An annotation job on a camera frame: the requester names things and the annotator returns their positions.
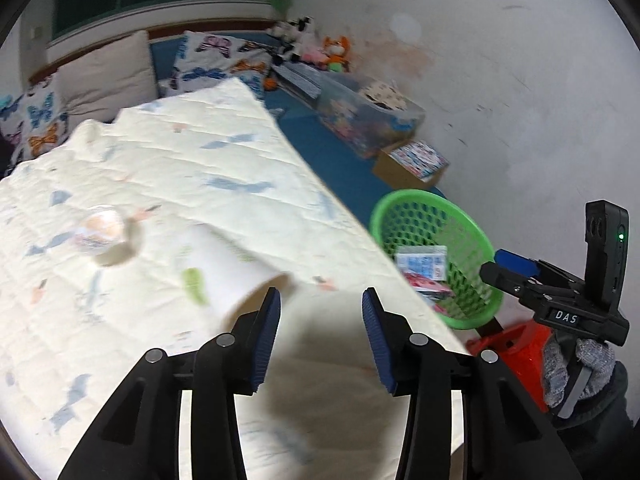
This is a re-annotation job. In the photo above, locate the red plastic stool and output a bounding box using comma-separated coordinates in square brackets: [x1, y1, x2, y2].
[465, 320, 551, 413]

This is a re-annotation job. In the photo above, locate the left butterfly pillow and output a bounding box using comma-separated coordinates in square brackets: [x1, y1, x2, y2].
[1, 74, 70, 166]

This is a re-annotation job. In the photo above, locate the grey pillow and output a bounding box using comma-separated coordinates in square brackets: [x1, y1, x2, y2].
[56, 30, 158, 129]

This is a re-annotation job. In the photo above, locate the pink plush toy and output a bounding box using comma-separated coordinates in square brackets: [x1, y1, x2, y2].
[300, 44, 328, 65]

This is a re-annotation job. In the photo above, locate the orange ball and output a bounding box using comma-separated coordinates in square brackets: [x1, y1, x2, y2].
[264, 77, 278, 91]

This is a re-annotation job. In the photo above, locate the cow plush toy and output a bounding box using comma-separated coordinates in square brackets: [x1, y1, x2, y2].
[267, 16, 319, 61]

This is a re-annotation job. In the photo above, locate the butterfly pillow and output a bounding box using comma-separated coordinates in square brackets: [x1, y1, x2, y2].
[1, 74, 70, 166]
[167, 32, 272, 100]

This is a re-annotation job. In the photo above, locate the right butterfly pillow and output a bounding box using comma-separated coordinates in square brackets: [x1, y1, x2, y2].
[167, 32, 272, 100]

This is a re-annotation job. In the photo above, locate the cardboard box with cards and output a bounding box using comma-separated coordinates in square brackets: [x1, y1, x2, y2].
[372, 140, 449, 190]

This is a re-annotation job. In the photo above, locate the green plastic waste basket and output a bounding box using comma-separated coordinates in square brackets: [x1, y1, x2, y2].
[370, 190, 502, 330]

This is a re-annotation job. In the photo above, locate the white paper cup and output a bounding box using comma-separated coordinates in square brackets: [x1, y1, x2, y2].
[175, 223, 292, 335]

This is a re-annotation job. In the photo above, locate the orange fox plush toy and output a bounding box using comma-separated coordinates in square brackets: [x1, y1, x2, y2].
[323, 36, 350, 73]

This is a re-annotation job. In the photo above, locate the right gloved hand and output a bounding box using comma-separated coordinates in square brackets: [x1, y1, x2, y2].
[541, 333, 616, 408]

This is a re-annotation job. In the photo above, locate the small jelly cup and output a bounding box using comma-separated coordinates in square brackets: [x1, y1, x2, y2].
[72, 206, 142, 266]

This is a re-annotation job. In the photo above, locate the clear plastic storage bin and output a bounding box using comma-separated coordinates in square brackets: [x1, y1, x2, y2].
[274, 63, 425, 158]

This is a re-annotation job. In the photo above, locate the blue sofa mattress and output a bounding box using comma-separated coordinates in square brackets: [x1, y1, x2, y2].
[150, 31, 446, 241]

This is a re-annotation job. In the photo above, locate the pink snack wrapper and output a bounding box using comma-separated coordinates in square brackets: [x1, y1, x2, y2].
[402, 272, 454, 306]

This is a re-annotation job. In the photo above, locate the blue white milk carton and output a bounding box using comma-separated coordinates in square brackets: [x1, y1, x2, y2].
[395, 245, 448, 282]

